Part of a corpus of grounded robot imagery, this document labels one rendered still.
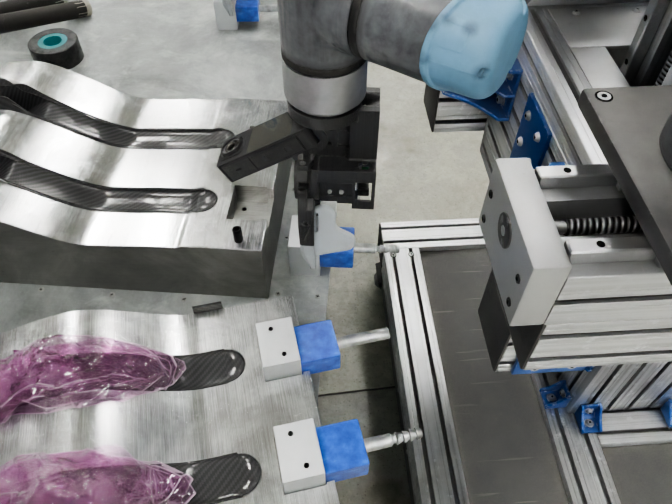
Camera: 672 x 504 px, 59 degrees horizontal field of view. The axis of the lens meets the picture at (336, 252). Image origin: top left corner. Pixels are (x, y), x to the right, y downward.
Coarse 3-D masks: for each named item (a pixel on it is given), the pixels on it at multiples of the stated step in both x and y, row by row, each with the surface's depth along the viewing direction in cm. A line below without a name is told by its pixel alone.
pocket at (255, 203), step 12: (240, 192) 70; (252, 192) 70; (264, 192) 70; (240, 204) 71; (252, 204) 71; (264, 204) 71; (228, 216) 67; (240, 216) 70; (252, 216) 70; (264, 216) 70
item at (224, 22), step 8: (216, 0) 103; (240, 0) 105; (248, 0) 105; (256, 0) 105; (216, 8) 104; (224, 8) 104; (240, 8) 104; (248, 8) 104; (256, 8) 104; (264, 8) 106; (272, 8) 106; (216, 16) 105; (224, 16) 105; (232, 16) 105; (240, 16) 105; (248, 16) 105; (256, 16) 105; (224, 24) 106; (232, 24) 106
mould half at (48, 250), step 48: (96, 96) 78; (0, 144) 67; (48, 144) 70; (96, 144) 73; (0, 192) 64; (0, 240) 65; (48, 240) 64; (96, 240) 65; (144, 240) 64; (192, 240) 64; (144, 288) 70; (192, 288) 69; (240, 288) 69
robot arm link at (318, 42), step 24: (288, 0) 44; (312, 0) 43; (336, 0) 42; (288, 24) 46; (312, 24) 45; (336, 24) 43; (288, 48) 48; (312, 48) 47; (336, 48) 46; (312, 72) 48; (336, 72) 48
